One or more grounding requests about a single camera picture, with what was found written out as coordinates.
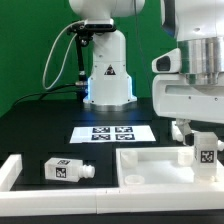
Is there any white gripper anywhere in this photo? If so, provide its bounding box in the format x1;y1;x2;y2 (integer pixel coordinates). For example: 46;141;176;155
152;74;224;146

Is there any white square tabletop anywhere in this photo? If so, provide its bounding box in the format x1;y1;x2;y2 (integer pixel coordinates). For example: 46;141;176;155
116;147;224;188

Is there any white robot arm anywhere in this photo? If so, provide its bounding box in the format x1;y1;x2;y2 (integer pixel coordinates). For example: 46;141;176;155
69;0;224;134

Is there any white flat tag plate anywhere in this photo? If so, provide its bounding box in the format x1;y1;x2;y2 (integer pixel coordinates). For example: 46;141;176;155
70;125;155;143

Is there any white U-shaped fence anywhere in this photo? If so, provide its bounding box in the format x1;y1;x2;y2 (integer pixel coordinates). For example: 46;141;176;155
0;154;224;217

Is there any black camera on stand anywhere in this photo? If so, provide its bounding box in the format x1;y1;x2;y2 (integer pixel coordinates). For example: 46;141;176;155
67;21;116;102

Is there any black cable on table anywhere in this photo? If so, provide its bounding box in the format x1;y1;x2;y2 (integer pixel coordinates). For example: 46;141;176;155
12;83;81;108

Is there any grey camera cable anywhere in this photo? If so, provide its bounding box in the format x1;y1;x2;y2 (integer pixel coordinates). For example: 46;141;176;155
42;20;84;92

